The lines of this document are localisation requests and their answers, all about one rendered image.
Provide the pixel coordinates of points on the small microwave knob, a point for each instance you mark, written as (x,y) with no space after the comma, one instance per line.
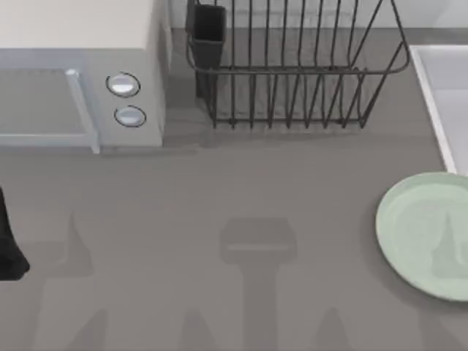
(129,116)

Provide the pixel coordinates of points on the large microwave knob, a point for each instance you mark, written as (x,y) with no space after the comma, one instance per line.
(122,85)

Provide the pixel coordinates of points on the black cutlery holder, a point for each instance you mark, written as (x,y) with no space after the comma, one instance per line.
(208,33)

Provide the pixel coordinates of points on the pale green plate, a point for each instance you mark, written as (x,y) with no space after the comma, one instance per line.
(413,234)

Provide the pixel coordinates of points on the microwave oven door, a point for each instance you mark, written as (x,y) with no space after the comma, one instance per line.
(40,106)

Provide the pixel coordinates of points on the pale microwave oven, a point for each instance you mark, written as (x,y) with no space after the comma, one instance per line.
(73,25)

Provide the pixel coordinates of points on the white sink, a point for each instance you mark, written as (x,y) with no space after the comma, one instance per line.
(442,91)

